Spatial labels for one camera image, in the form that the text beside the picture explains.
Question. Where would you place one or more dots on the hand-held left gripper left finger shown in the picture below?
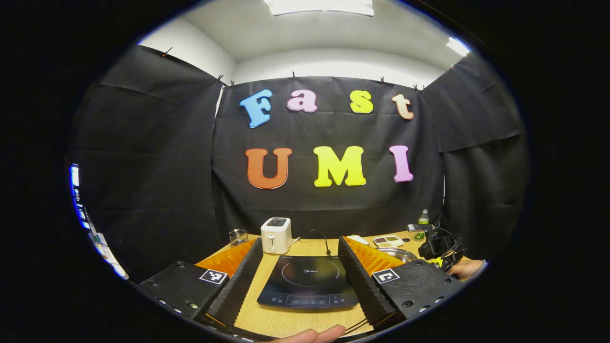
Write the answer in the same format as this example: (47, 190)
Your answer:
(236, 286)

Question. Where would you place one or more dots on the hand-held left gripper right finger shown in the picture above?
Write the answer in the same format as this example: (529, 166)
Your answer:
(362, 286)

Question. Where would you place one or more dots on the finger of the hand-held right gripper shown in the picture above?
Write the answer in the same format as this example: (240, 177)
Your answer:
(418, 227)

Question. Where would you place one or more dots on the steel pot with beans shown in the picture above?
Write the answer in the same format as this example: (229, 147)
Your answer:
(402, 254)

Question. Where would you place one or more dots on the black induction cooktop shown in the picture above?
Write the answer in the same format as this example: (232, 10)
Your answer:
(305, 281)

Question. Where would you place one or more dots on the green drink bottle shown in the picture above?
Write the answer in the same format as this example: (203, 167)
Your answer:
(423, 217)

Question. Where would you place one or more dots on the white divided dish with beans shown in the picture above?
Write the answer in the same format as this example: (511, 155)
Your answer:
(388, 241)

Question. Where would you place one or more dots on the white rectangular plate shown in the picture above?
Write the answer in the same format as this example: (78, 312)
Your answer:
(357, 239)

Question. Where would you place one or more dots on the white toaster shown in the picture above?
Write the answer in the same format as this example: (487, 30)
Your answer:
(276, 236)

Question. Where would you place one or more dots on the black backdrop cloth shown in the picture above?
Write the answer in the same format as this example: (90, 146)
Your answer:
(314, 205)

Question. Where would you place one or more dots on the small ceiling light panel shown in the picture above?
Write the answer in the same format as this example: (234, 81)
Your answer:
(457, 46)

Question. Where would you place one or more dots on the computer monitor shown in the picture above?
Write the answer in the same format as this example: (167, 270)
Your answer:
(76, 190)

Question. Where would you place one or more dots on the large ceiling light panel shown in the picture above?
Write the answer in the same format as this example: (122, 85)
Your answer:
(319, 6)

